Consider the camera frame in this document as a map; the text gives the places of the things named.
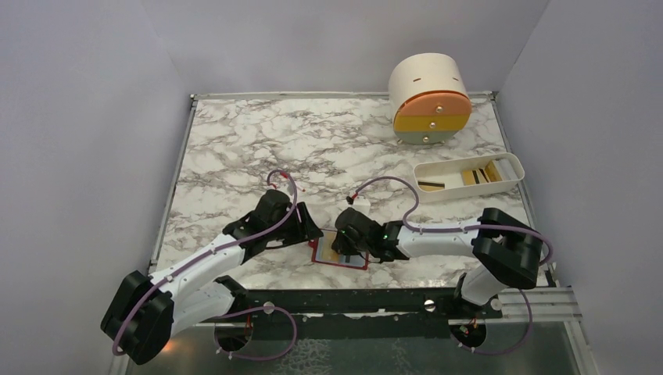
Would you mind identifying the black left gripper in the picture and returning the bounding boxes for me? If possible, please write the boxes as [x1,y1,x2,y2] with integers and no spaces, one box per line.
[267,202,324,247]

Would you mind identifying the red card holder wallet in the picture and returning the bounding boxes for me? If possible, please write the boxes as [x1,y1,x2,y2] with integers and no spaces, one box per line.
[308,228,369,270]

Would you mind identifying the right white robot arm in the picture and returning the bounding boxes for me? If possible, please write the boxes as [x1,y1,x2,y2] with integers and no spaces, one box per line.
[331,208,544,318]

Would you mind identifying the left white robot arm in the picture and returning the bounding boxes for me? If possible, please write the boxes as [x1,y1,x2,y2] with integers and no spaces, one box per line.
[100,190,324,365]

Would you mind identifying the loose gold cards in tray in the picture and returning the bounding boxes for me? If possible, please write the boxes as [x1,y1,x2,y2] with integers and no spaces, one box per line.
[417,168,490,191]

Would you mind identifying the credit cards in tray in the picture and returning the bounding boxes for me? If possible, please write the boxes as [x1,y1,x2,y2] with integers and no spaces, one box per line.
[483,159,518,182]

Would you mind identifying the white plastic tray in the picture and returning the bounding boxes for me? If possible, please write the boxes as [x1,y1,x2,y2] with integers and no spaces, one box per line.
[410,152,525,202]

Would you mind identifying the round pastel drawer organizer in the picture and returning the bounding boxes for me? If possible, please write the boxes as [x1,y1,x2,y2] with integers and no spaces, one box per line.
[388,52,472,145]

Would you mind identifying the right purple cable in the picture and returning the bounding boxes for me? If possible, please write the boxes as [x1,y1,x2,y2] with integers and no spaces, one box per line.
[346,176,554,357]

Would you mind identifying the black mounting rail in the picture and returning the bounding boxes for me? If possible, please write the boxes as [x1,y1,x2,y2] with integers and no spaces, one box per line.
[207,287,503,344]

